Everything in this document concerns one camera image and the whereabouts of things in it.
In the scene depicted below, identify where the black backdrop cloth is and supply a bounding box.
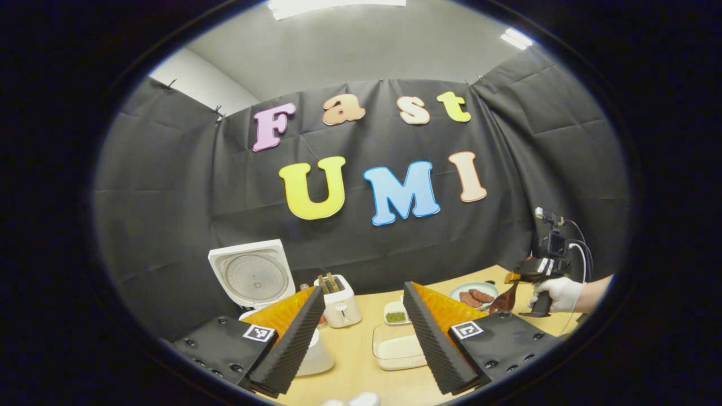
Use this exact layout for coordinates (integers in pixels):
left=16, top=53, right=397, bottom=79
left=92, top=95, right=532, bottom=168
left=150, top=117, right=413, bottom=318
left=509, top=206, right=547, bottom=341
left=93, top=48, right=629, bottom=339

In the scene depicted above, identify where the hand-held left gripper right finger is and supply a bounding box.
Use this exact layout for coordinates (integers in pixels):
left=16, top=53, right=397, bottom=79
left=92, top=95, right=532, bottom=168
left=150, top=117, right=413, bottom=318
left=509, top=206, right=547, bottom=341
left=403, top=282, right=559, bottom=395

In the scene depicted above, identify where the white divided grain dish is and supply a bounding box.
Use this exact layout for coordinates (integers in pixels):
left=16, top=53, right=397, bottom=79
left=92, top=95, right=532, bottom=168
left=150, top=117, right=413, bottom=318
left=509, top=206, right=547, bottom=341
left=384, top=296, right=411, bottom=326

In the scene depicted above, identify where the brown wooden spoon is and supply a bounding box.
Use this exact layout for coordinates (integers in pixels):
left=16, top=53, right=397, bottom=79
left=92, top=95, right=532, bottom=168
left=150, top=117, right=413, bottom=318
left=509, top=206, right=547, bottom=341
left=488, top=280, right=521, bottom=315

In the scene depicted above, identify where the white rice cooker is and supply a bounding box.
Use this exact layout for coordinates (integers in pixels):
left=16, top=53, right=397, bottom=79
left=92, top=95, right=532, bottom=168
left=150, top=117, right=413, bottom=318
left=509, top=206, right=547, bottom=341
left=208, top=239, right=335, bottom=377

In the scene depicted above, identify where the clear plastic water bottle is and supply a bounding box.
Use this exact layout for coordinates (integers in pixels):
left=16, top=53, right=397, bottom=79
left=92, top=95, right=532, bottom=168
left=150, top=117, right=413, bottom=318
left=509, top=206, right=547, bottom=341
left=299, top=284, right=328, bottom=330

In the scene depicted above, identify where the clear plastic container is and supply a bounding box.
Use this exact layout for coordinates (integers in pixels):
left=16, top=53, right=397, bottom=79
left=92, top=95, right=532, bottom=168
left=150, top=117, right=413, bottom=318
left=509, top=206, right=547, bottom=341
left=372, top=324, right=429, bottom=371

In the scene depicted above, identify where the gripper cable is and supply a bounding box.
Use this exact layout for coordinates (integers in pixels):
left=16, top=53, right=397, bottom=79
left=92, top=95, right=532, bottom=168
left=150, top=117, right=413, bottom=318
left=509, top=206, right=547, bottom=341
left=564, top=220, right=594, bottom=333

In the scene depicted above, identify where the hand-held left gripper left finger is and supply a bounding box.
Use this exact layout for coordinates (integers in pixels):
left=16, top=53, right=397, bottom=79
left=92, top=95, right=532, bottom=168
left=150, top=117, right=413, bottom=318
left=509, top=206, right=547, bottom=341
left=171, top=286, right=327, bottom=395

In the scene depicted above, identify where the long ceiling light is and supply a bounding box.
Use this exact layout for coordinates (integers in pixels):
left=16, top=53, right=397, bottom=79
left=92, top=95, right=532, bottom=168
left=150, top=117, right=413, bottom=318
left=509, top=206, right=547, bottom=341
left=267, top=0, right=407, bottom=21

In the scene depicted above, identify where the small ceiling light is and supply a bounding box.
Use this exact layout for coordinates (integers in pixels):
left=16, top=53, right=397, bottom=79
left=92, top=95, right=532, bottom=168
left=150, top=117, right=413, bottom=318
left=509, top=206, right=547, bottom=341
left=500, top=28, right=534, bottom=50

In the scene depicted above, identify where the white toaster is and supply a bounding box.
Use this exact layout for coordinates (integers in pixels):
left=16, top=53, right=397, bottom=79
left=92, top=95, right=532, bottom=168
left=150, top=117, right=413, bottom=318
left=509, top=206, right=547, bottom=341
left=314, top=274, right=363, bottom=329

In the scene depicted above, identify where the pale green plate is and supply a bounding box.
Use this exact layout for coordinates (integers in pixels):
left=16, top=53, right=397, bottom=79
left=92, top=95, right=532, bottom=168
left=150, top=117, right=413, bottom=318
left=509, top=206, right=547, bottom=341
left=449, top=282, right=500, bottom=311

